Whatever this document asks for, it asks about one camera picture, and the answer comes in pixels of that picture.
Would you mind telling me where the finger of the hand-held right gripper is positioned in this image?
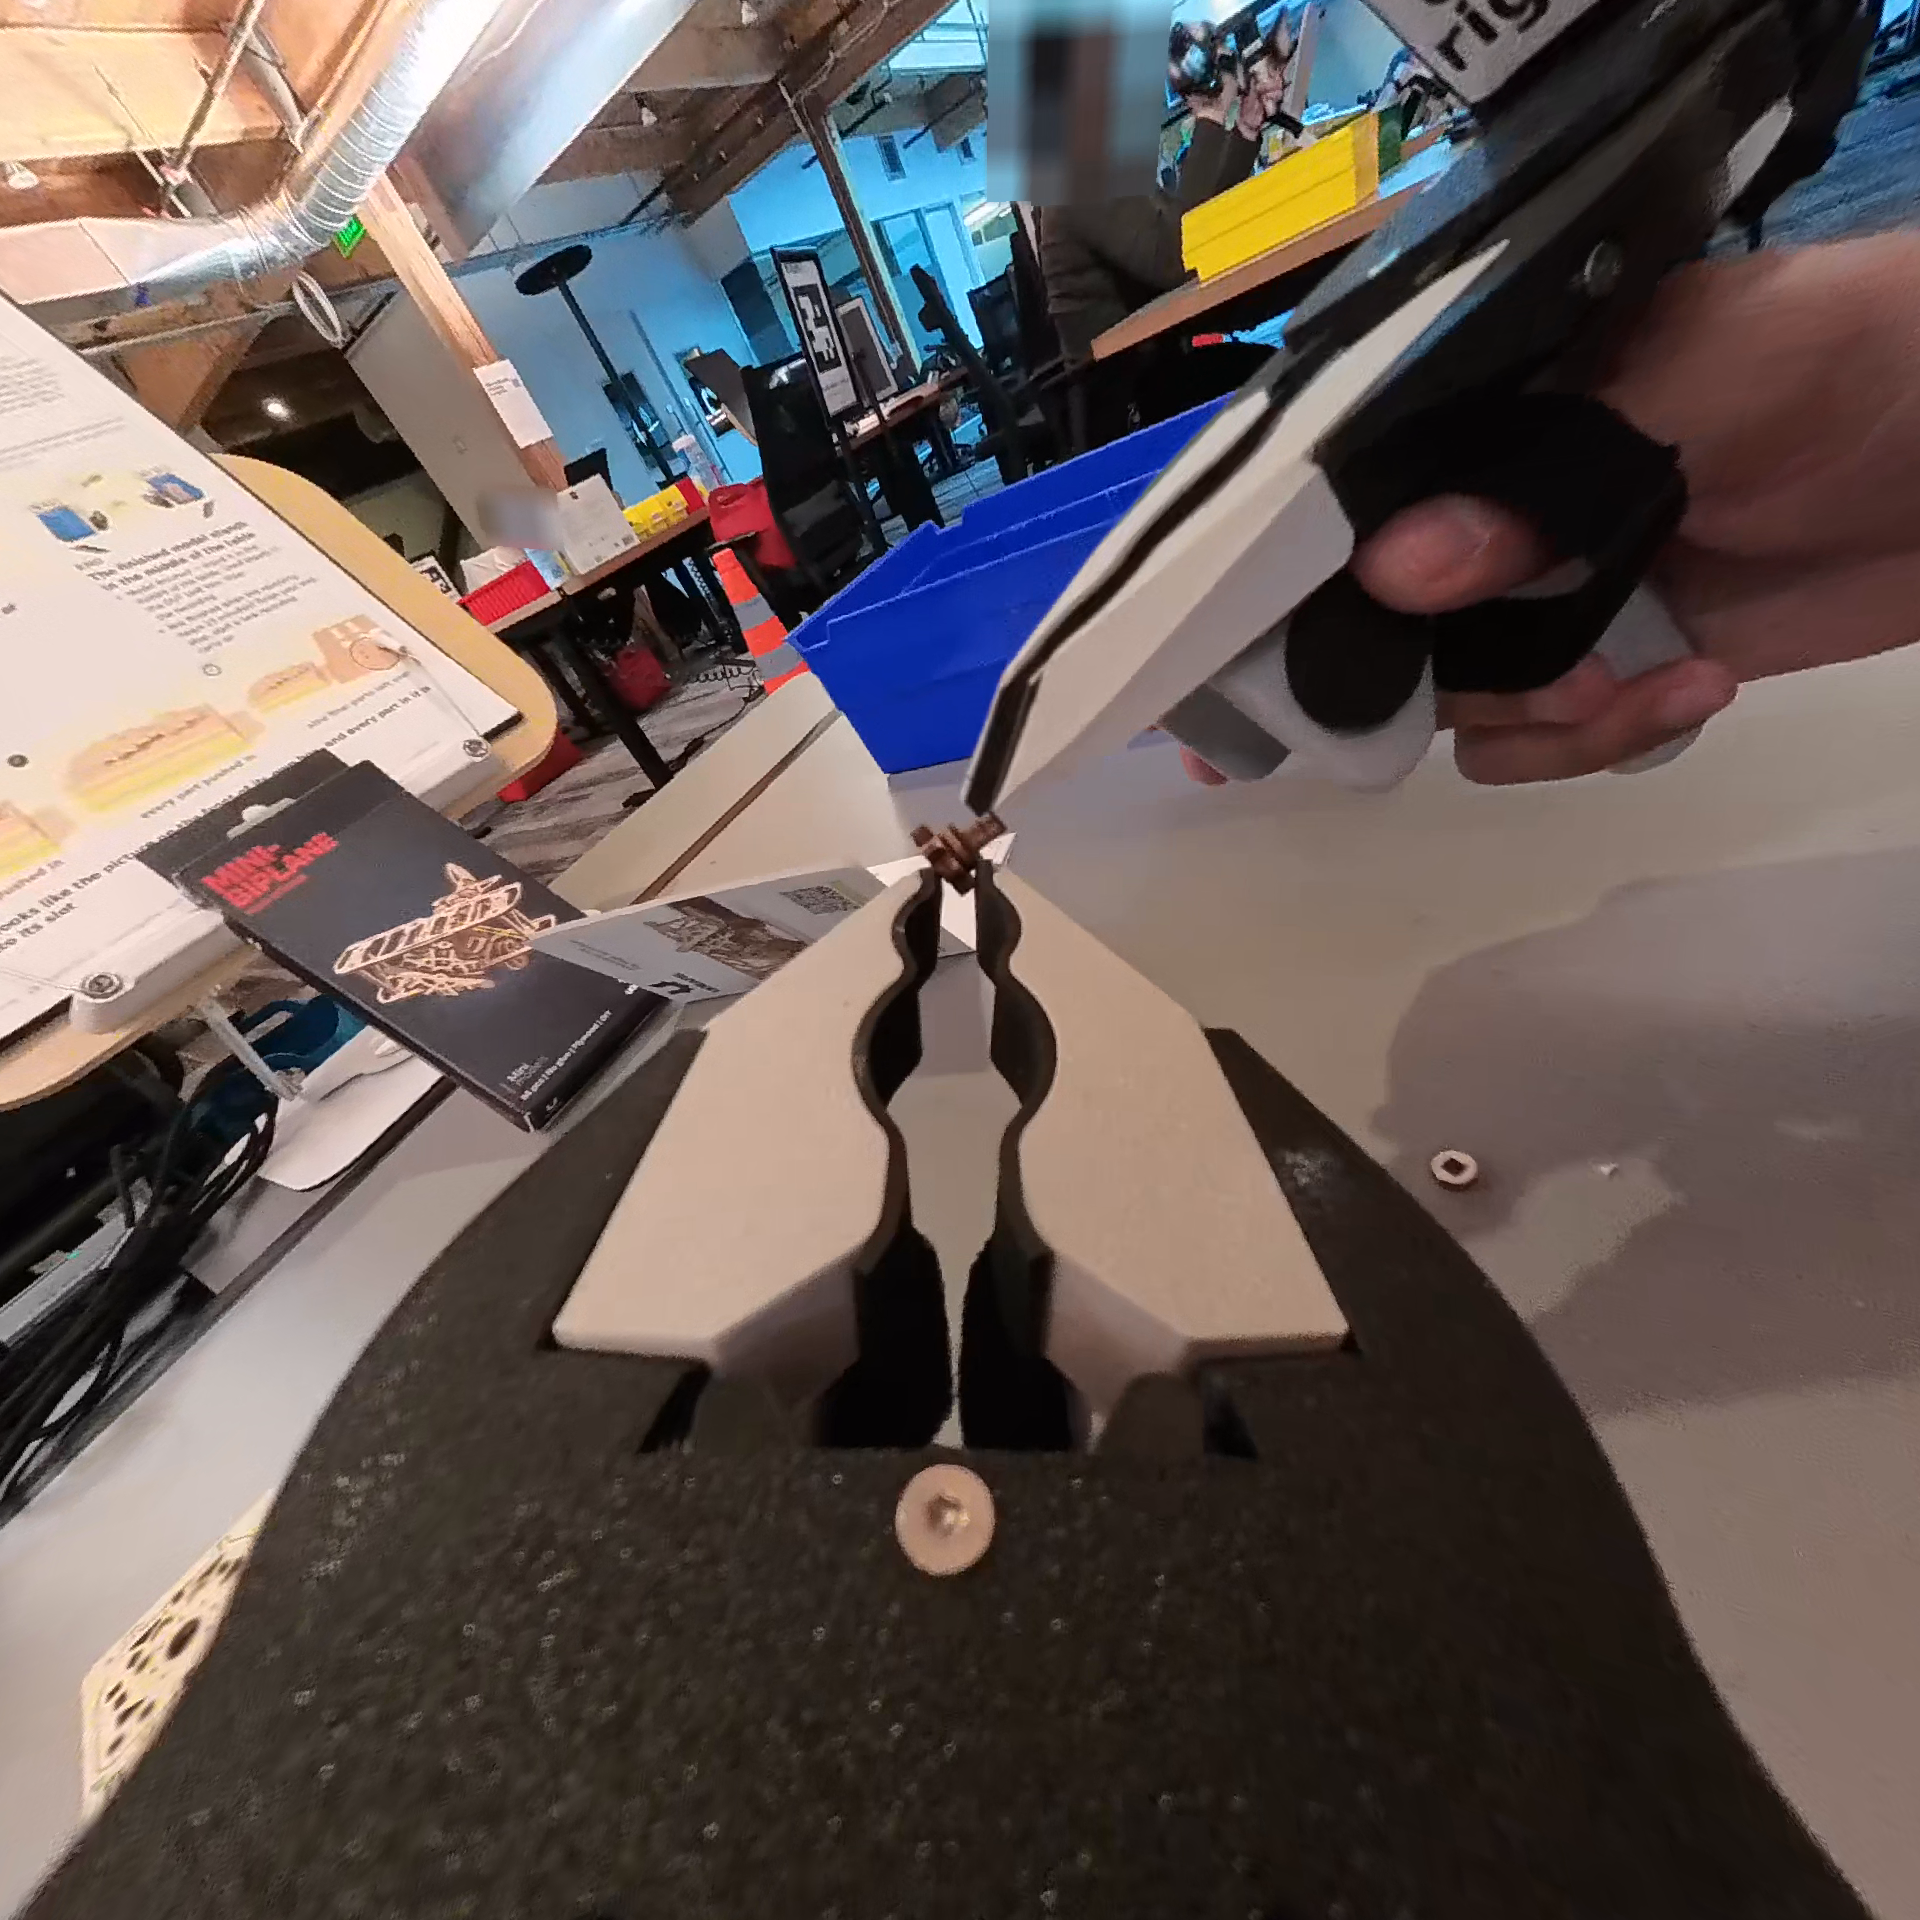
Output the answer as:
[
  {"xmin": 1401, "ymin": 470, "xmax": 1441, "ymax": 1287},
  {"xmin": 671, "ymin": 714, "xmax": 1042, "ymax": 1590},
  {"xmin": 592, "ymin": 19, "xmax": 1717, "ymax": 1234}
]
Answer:
[
  {"xmin": 976, "ymin": 241, "xmax": 1508, "ymax": 758},
  {"xmin": 961, "ymin": 451, "xmax": 1361, "ymax": 826}
]

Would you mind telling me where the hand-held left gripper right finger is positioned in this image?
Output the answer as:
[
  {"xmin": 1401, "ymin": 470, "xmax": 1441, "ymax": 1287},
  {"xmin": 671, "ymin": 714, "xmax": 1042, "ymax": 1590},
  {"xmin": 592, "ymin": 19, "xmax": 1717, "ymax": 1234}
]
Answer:
[{"xmin": 972, "ymin": 866, "xmax": 1352, "ymax": 1421}]

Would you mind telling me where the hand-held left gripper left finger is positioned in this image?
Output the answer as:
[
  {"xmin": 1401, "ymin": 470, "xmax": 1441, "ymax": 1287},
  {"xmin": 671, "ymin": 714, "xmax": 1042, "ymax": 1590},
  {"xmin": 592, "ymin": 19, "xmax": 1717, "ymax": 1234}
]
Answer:
[{"xmin": 552, "ymin": 870, "xmax": 945, "ymax": 1445}]

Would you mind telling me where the grey desk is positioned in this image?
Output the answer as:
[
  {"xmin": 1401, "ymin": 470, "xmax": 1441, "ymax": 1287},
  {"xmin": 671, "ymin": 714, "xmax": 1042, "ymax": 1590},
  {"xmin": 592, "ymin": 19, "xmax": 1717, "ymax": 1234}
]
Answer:
[{"xmin": 0, "ymin": 631, "xmax": 1920, "ymax": 1920}]

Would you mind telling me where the person's right hand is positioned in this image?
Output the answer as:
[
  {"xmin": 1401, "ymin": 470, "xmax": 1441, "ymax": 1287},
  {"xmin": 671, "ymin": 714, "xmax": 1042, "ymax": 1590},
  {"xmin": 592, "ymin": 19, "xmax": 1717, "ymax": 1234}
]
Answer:
[{"xmin": 1177, "ymin": 231, "xmax": 1920, "ymax": 788}]

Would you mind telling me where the yellow plastic bin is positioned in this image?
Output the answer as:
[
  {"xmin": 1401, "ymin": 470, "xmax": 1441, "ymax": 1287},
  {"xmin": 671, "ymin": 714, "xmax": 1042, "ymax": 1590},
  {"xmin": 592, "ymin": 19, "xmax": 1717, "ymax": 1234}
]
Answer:
[{"xmin": 1180, "ymin": 113, "xmax": 1384, "ymax": 283}]

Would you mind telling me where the blue plastic bin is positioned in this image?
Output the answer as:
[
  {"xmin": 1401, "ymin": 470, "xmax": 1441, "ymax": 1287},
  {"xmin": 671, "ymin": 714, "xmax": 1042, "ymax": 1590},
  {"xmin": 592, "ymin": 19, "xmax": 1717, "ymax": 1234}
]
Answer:
[{"xmin": 787, "ymin": 394, "xmax": 1248, "ymax": 774}]

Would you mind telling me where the white instruction booklet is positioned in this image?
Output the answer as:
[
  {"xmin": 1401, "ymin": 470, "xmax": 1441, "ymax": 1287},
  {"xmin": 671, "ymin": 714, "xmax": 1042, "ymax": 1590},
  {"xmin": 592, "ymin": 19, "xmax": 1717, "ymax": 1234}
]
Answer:
[{"xmin": 533, "ymin": 866, "xmax": 976, "ymax": 1004}]

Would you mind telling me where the black model kit box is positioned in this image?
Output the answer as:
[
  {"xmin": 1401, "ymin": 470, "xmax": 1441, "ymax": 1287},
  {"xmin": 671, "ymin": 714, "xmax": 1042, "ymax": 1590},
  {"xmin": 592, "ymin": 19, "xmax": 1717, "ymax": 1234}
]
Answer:
[{"xmin": 137, "ymin": 749, "xmax": 671, "ymax": 1134}]

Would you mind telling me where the black office chair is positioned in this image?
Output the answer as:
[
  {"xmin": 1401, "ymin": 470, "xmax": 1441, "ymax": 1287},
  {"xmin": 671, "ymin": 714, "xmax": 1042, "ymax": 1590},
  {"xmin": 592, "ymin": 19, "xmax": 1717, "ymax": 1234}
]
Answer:
[{"xmin": 743, "ymin": 358, "xmax": 887, "ymax": 601}]

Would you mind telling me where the orange traffic cone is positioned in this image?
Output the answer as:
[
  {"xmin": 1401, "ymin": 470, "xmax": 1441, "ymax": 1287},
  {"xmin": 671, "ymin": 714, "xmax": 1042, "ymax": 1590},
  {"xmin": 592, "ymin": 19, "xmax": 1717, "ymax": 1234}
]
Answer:
[{"xmin": 708, "ymin": 546, "xmax": 811, "ymax": 694}]

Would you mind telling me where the printed tag sign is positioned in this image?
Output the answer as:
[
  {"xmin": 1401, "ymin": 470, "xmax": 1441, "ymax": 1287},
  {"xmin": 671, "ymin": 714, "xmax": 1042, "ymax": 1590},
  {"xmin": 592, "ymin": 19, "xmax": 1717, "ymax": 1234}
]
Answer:
[{"xmin": 773, "ymin": 246, "xmax": 865, "ymax": 414}]

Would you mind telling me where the white board clip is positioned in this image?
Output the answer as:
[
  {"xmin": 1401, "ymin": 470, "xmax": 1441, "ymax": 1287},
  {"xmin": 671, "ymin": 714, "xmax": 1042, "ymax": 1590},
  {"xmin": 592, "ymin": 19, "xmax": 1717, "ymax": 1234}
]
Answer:
[{"xmin": 67, "ymin": 959, "xmax": 249, "ymax": 1037}]

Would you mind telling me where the black pole stand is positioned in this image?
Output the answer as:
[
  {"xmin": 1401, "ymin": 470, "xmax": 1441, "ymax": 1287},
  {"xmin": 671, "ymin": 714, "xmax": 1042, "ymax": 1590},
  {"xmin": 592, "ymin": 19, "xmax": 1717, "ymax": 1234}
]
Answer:
[{"xmin": 515, "ymin": 252, "xmax": 634, "ymax": 452}]

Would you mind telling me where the plywood parts sheet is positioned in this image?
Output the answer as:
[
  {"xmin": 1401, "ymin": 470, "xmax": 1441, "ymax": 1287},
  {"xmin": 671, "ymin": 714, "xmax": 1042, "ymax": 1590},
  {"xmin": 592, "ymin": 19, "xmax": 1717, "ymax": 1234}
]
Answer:
[{"xmin": 77, "ymin": 1530, "xmax": 257, "ymax": 1825}]

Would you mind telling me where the white printed instruction poster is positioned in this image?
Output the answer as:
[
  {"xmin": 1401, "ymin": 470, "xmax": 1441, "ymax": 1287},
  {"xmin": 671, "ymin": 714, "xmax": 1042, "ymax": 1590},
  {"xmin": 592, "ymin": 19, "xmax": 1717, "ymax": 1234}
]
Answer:
[{"xmin": 0, "ymin": 292, "xmax": 512, "ymax": 1037}]

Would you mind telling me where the black cable bundle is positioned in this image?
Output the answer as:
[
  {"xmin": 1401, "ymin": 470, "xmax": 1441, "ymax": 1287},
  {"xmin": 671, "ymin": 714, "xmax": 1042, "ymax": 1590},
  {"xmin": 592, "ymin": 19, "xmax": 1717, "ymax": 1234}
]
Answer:
[{"xmin": 0, "ymin": 1079, "xmax": 280, "ymax": 1501}]

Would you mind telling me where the silver ventilation duct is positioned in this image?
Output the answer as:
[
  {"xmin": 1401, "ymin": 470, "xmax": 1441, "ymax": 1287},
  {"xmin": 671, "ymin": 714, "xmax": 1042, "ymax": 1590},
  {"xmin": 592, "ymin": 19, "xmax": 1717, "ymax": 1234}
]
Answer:
[{"xmin": 128, "ymin": 0, "xmax": 497, "ymax": 309}]

